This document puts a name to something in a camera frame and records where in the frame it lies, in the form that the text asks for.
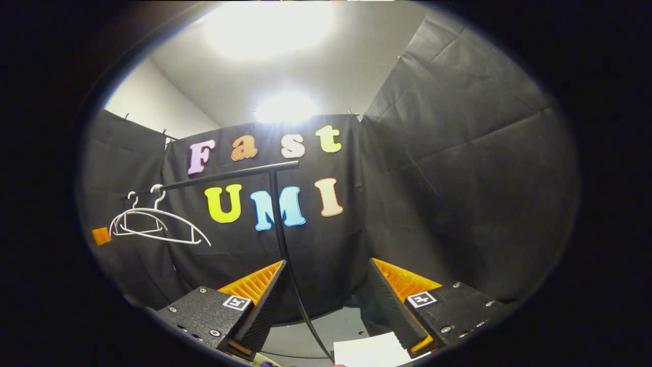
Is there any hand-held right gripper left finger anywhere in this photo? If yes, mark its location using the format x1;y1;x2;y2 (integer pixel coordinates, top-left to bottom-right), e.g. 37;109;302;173
155;259;288;361

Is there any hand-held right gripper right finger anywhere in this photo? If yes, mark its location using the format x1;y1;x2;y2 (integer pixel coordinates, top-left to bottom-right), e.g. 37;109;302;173
366;257;515;357

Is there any white clothes hanger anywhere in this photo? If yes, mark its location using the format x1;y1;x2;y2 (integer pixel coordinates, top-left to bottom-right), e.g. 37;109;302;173
110;191;169;236
115;185;212;248

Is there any black clothes rack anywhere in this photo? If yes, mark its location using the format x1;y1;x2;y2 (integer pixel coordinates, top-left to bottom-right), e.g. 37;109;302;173
122;161;334;363

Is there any white paper sheet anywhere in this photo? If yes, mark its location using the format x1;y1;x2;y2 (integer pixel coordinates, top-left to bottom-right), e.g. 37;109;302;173
334;332;431;367

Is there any black backdrop cloth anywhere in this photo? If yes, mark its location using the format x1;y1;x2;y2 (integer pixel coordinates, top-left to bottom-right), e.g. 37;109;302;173
81;10;581;322

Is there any ceiling light panel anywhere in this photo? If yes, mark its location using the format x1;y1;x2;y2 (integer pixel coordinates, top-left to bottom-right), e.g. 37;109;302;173
204;3;334;59
255;93;319;124

